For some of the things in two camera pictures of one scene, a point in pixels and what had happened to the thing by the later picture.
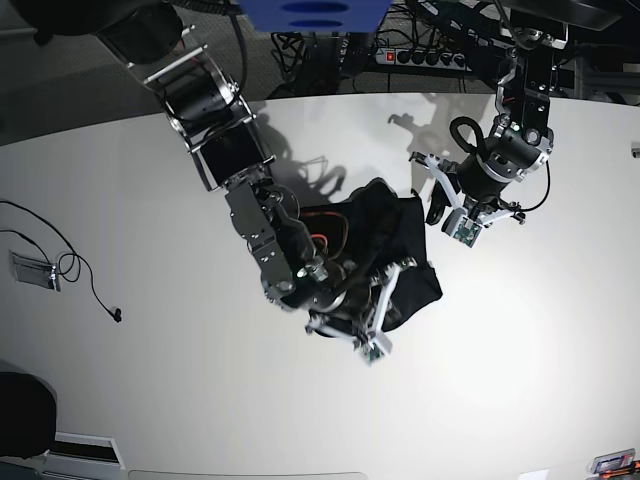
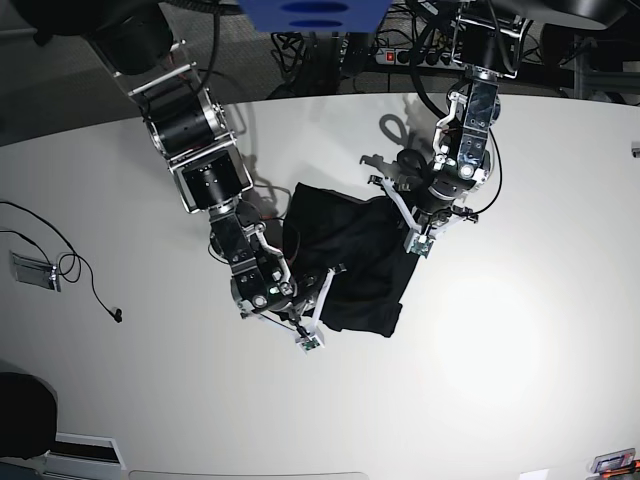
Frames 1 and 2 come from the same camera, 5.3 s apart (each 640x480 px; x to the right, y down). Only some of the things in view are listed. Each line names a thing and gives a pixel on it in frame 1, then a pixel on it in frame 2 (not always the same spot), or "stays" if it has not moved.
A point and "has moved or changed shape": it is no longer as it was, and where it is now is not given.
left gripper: (343, 290) to (297, 307)
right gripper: (479, 182) to (434, 196)
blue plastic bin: (314, 16) stays
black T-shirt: (374, 229) has moved or changed shape
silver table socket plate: (35, 272) stays
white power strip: (423, 59) stays
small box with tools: (616, 463) stays
